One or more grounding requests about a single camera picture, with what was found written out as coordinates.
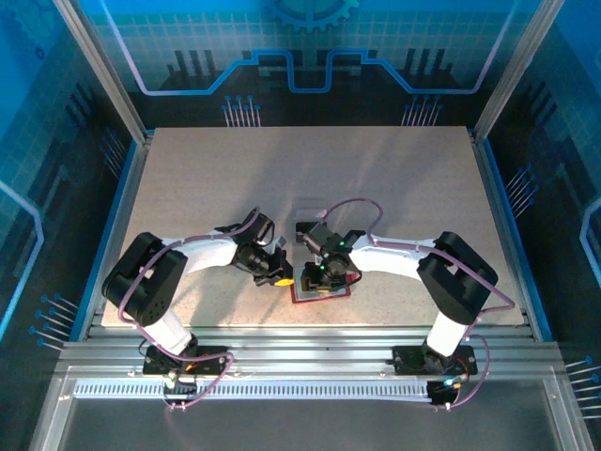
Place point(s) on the red leather card holder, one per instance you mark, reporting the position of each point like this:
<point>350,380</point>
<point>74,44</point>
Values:
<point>340,292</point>

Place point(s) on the black VIP card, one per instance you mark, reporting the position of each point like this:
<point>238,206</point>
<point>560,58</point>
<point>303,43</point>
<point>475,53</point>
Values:
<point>300,232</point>

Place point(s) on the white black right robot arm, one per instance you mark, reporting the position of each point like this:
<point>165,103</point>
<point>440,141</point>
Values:
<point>389,258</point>

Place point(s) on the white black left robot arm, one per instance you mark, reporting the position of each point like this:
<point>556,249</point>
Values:
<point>211,253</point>

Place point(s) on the clear plastic card box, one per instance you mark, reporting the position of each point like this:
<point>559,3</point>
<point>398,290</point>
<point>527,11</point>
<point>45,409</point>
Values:
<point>310,204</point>

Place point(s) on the blue table edge trim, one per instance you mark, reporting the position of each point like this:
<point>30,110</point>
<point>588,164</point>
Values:
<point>506,211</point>
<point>116,211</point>

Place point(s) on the dark grey metal panel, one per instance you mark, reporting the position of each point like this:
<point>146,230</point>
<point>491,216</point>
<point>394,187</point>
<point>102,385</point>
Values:
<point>305,427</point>

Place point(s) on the small black control board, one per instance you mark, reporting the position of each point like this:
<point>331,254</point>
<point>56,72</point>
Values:
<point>180,389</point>
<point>441,394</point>

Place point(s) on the aluminium mounting rail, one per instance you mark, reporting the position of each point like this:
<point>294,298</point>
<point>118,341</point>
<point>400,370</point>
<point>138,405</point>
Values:
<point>305,357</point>

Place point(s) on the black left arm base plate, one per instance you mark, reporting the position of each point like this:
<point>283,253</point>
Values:
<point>209,368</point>

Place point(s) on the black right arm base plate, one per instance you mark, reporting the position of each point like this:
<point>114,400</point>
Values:
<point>404,362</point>

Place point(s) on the aluminium side rail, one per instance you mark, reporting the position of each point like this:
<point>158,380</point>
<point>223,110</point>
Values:
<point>125,211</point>
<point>499,211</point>

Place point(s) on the aluminium frame post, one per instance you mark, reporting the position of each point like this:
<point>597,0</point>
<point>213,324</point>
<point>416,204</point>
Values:
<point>106,75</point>
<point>515,70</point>

